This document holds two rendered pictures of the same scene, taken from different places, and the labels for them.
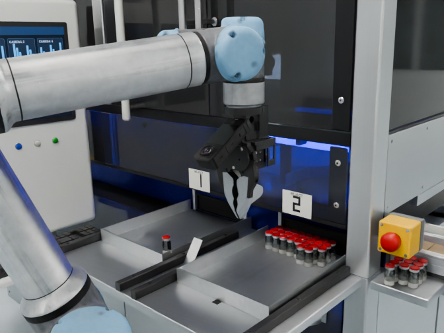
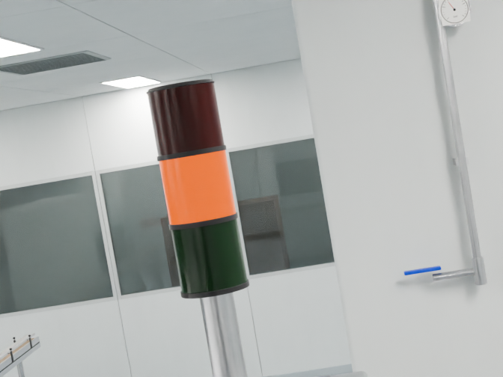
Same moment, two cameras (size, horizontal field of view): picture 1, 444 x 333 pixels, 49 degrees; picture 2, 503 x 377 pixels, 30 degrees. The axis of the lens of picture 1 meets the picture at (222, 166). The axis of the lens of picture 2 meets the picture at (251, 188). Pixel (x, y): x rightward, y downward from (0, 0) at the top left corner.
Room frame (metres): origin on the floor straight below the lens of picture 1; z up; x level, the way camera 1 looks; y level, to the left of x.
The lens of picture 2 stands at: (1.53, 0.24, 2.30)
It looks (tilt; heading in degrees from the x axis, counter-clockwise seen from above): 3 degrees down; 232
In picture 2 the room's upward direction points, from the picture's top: 10 degrees counter-clockwise
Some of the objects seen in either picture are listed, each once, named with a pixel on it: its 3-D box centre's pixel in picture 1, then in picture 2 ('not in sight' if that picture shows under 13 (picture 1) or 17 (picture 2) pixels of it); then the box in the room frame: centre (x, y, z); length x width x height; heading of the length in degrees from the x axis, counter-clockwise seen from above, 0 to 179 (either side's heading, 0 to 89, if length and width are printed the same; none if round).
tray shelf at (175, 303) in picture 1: (203, 262); not in sight; (1.14, 0.05, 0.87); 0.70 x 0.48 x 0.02; 47
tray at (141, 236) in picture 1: (178, 228); not in sight; (1.30, 0.13, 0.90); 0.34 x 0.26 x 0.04; 137
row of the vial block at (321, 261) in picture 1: (294, 248); not in sight; (1.14, -0.18, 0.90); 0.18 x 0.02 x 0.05; 48
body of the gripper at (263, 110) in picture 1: (246, 137); not in sight; (0.89, -0.05, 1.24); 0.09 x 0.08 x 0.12; 137
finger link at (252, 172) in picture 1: (246, 174); not in sight; (0.86, -0.04, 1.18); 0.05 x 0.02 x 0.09; 47
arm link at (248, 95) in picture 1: (242, 94); not in sight; (0.89, -0.04, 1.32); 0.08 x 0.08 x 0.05
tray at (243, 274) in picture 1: (267, 265); not in sight; (1.05, -0.10, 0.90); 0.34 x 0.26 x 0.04; 138
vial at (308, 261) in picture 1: (308, 256); not in sight; (1.08, -0.20, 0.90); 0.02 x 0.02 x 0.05
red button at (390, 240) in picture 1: (391, 241); not in sight; (0.95, -0.35, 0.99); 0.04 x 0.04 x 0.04; 47
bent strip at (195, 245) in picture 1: (178, 259); not in sight; (1.08, 0.11, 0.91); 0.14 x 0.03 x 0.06; 138
